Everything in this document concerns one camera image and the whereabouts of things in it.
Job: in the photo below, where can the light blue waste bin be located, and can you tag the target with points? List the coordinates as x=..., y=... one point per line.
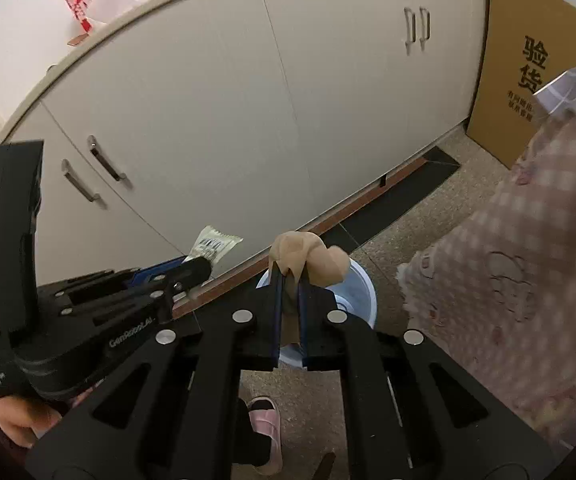
x=357, y=295

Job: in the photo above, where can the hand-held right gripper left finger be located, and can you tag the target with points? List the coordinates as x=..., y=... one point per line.
x=277, y=320

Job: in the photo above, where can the brown cardboard box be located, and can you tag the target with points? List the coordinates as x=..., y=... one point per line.
x=512, y=35

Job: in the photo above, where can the person's left hand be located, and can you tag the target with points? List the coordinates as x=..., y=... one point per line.
x=23, y=420

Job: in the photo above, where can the tan packing tape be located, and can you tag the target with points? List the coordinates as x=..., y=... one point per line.
x=308, y=255

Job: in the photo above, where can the pink slipper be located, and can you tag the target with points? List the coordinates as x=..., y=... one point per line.
x=268, y=420

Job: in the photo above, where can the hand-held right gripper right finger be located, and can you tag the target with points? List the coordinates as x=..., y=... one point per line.
x=307, y=320

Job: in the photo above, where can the cream low cabinet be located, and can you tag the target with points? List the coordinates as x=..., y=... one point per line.
x=218, y=110

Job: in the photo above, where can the black floor mat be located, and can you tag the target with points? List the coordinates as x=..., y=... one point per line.
x=397, y=195

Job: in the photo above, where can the brown paper packet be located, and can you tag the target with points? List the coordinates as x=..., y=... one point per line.
x=77, y=40

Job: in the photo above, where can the pink printed undercloth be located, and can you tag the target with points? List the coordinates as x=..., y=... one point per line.
x=517, y=260

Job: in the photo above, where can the white barcode wrapper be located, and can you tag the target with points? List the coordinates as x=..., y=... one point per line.
x=213, y=245

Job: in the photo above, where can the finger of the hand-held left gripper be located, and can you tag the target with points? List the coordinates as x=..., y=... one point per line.
x=193, y=272
x=153, y=271

